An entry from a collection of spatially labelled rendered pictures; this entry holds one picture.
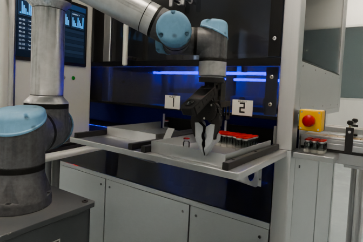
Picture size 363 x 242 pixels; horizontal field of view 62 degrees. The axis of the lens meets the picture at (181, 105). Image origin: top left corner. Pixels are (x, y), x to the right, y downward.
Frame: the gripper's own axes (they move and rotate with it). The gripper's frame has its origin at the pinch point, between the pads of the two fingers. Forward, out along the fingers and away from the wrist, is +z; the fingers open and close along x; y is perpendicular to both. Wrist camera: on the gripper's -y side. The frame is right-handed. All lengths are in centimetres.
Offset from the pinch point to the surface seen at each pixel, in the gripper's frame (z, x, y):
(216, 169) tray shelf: 4.0, -4.7, -1.3
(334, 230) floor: 91, -7, 199
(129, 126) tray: 1, 54, 25
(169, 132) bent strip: -1.0, 23.8, 15.5
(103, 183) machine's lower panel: 36, 85, 39
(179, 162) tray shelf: 4.3, 7.2, -1.3
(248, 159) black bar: 2.6, -8.1, 11.1
